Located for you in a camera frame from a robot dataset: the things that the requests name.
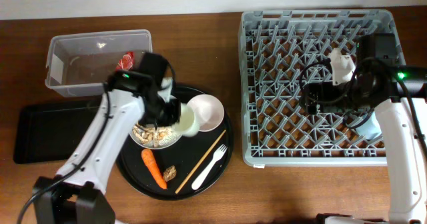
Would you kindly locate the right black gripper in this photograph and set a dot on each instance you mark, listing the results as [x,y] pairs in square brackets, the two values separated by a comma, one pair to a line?
[324,88]

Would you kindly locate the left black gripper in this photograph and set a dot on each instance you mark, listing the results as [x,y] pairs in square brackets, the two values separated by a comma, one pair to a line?
[174,117]

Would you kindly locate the rice and peanut shell scraps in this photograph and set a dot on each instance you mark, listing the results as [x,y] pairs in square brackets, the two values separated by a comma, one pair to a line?
[153,134]

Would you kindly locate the grey plate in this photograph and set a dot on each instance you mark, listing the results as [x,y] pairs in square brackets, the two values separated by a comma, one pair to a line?
[156,140]

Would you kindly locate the white paper cup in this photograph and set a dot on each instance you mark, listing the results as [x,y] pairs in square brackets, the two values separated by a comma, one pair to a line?
[188,124]

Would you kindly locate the pink bowl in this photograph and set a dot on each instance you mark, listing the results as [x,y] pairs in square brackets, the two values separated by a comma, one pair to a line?
[208,110]

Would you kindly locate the red snack wrapper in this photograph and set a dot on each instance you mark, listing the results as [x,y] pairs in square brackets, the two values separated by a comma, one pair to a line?
[126,62]

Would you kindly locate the blue cup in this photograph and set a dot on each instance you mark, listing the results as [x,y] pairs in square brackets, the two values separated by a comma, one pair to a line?
[370,129]

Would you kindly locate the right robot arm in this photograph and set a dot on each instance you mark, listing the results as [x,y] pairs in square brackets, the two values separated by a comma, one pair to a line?
[378,83]

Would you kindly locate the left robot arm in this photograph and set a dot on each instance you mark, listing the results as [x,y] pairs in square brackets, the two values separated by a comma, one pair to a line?
[76,194]

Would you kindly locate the grey dishwasher rack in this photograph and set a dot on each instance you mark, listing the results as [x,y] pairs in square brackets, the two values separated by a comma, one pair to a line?
[274,46]

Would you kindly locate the orange carrot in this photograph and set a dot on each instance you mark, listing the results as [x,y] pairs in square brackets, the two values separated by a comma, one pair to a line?
[150,162]

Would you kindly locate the brown walnut lump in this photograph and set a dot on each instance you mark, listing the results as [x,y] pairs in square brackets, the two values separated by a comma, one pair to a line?
[170,173]

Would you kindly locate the round black tray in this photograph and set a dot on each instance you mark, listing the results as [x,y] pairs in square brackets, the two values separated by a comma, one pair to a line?
[183,155]

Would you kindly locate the wooden chopstick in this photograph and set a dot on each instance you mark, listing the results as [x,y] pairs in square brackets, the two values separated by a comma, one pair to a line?
[199,162]

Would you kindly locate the white plastic fork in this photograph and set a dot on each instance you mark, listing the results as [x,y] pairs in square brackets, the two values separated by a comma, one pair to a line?
[217,155]

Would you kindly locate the clear plastic bin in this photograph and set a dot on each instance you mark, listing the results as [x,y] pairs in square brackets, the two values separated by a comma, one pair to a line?
[78,64]

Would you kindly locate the black rectangular tray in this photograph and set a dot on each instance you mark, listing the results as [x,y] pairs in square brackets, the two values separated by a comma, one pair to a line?
[52,131]

